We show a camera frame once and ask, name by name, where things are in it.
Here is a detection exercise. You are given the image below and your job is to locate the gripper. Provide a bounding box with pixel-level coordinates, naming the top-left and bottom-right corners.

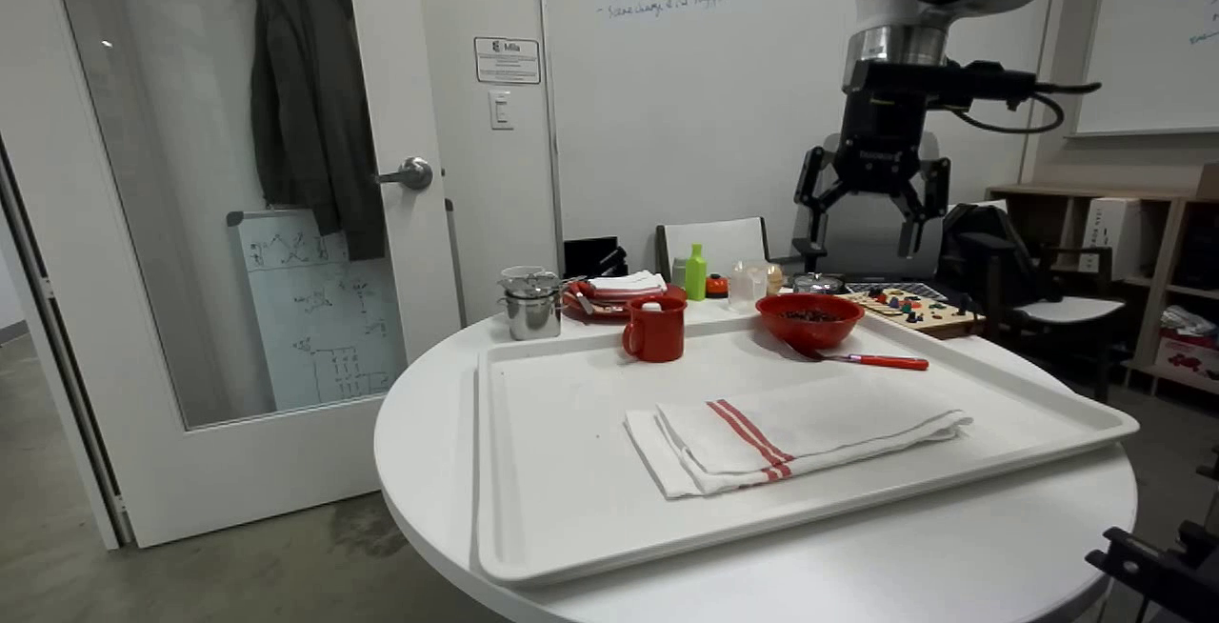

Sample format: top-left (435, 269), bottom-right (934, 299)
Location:
top-left (793, 90), bottom-right (951, 259)

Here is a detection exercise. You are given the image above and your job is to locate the white towel with red stripes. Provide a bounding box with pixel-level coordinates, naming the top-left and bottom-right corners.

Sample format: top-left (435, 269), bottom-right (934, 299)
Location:
top-left (625, 388), bottom-right (974, 500)

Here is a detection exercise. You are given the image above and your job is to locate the wooden puzzle board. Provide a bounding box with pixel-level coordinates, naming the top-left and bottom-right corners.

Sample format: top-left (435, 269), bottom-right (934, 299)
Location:
top-left (843, 282), bottom-right (986, 339)

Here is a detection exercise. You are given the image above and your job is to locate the black backpack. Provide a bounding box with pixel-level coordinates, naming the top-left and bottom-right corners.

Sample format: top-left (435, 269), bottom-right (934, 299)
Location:
top-left (936, 203), bottom-right (1060, 305)

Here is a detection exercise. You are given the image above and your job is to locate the red bowl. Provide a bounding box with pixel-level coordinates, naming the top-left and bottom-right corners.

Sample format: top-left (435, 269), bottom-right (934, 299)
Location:
top-left (755, 292), bottom-right (866, 354)

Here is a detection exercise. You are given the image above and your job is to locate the clear plastic container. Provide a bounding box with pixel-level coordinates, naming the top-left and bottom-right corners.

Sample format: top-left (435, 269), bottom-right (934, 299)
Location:
top-left (727, 260), bottom-right (770, 311)

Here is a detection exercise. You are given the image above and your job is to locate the black chair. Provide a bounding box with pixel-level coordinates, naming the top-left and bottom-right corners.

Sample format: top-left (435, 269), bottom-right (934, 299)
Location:
top-left (957, 231), bottom-right (1129, 405)

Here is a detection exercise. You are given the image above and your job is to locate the white box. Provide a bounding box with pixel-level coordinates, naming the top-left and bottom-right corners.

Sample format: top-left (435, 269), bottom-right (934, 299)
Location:
top-left (1080, 196), bottom-right (1144, 282)

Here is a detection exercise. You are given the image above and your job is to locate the red mug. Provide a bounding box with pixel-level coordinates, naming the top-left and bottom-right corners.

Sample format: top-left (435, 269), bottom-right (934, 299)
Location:
top-left (622, 295), bottom-right (689, 364)

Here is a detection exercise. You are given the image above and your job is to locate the folded white cloth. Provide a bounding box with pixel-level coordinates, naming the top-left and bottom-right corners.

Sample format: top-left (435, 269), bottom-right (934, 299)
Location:
top-left (587, 270), bottom-right (669, 296)

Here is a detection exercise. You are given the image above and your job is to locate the wooden shelf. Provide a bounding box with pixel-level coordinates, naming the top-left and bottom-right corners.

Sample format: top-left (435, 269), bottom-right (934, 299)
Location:
top-left (987, 162), bottom-right (1219, 397)

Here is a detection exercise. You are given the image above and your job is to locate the white tray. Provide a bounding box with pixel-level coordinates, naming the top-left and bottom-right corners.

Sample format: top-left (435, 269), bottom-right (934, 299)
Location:
top-left (473, 307), bottom-right (1141, 589)

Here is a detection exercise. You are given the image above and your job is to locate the red plate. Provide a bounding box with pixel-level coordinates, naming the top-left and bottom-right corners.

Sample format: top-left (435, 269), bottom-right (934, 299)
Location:
top-left (561, 280), bottom-right (689, 323)

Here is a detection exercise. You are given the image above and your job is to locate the black box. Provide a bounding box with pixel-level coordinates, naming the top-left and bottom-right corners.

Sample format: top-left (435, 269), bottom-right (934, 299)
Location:
top-left (563, 235), bottom-right (629, 280)

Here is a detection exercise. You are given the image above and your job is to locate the stack of steel pots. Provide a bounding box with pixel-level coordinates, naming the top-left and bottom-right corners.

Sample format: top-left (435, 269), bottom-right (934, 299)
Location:
top-left (496, 266), bottom-right (565, 342)

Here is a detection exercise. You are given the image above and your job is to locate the small whiteboard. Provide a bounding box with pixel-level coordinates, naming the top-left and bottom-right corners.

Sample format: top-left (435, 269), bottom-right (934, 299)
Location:
top-left (226, 208), bottom-right (409, 413)

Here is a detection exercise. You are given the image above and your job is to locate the dark jacket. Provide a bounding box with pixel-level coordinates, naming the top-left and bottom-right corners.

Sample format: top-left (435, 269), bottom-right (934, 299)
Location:
top-left (245, 0), bottom-right (388, 262)

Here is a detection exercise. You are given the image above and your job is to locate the white door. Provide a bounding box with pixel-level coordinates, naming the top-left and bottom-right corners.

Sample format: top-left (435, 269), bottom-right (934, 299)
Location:
top-left (0, 0), bottom-right (465, 550)

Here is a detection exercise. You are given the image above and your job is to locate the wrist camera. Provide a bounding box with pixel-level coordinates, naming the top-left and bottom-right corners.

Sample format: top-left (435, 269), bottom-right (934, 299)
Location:
top-left (843, 59), bottom-right (1102, 112)

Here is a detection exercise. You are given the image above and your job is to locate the spoon with red handle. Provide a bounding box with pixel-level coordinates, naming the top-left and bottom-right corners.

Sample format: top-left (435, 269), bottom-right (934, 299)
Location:
top-left (783, 339), bottom-right (930, 372)

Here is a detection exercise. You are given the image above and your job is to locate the wall whiteboard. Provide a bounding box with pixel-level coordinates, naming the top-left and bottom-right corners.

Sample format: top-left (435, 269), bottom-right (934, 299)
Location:
top-left (536, 0), bottom-right (1053, 271)
top-left (1067, 0), bottom-right (1219, 138)

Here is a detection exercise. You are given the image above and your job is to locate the wall sign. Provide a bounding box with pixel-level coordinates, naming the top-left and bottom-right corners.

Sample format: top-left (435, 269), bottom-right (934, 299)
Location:
top-left (473, 36), bottom-right (542, 86)

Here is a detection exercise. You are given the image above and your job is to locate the door handle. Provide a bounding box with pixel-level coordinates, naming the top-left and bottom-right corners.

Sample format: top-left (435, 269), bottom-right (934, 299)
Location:
top-left (374, 156), bottom-right (435, 191)

